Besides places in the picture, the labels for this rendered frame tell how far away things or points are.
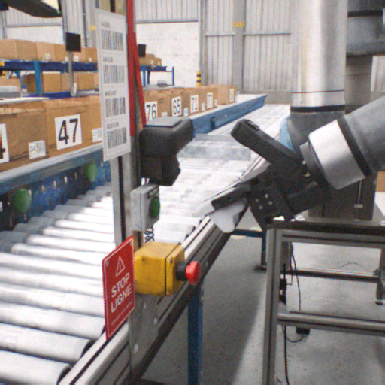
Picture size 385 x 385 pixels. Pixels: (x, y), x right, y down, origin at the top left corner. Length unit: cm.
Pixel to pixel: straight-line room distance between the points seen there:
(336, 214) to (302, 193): 68
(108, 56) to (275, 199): 30
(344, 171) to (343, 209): 71
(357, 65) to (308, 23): 58
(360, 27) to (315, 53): 55
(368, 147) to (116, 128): 34
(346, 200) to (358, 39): 43
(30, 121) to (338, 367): 151
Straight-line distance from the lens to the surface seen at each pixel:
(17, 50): 888
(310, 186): 66
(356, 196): 133
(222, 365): 196
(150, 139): 72
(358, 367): 206
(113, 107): 65
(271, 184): 64
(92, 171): 166
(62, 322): 84
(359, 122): 62
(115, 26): 66
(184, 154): 228
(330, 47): 75
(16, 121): 144
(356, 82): 131
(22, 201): 135
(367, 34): 129
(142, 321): 82
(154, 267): 74
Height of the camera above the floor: 117
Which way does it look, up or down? 16 degrees down
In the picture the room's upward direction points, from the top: straight up
